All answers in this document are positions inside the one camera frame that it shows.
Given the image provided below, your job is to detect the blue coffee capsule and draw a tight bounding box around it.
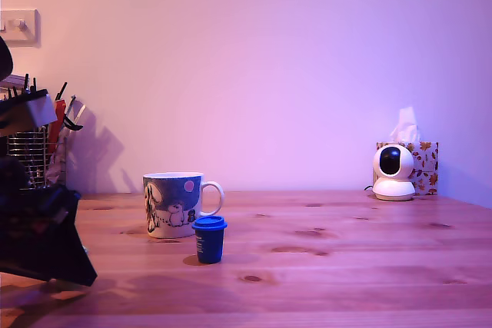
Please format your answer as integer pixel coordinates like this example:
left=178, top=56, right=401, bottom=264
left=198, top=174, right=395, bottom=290
left=191, top=215, right=228, bottom=265

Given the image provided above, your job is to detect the white printed paper packet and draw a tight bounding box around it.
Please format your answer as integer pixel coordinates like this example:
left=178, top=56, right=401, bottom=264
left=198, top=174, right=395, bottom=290
left=45, top=139, right=63, bottom=187

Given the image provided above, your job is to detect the silver tool with black hook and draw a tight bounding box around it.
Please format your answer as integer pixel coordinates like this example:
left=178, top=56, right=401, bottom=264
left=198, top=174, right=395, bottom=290
left=62, top=94, right=86, bottom=132

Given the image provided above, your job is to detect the white mug with cartoon print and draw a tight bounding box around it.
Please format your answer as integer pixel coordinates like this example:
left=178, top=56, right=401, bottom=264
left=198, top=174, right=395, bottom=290
left=141, top=171, right=225, bottom=240

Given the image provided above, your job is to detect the white tissue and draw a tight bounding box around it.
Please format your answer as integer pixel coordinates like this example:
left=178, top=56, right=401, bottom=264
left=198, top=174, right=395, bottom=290
left=389, top=106, right=421, bottom=144

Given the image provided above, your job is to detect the leaf print tissue box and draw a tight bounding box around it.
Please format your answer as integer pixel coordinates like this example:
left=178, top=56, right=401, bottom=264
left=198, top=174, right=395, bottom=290
left=375, top=141, right=440, bottom=196

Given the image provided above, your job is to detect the chrome wire utensil rack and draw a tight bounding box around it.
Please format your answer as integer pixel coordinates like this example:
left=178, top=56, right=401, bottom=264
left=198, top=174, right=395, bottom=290
left=6, top=127, right=68, bottom=193

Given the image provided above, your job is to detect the red handled kitchen tool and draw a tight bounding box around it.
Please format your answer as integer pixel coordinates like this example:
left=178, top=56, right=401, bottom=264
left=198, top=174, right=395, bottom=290
left=46, top=98, right=67, bottom=152

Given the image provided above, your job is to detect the white wall switch plate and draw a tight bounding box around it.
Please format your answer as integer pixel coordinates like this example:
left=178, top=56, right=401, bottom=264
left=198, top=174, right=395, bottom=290
left=0, top=8, right=42, bottom=48

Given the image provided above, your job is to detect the small white round camera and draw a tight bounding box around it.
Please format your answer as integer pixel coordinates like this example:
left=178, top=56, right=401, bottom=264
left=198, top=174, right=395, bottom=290
left=371, top=143, right=417, bottom=202

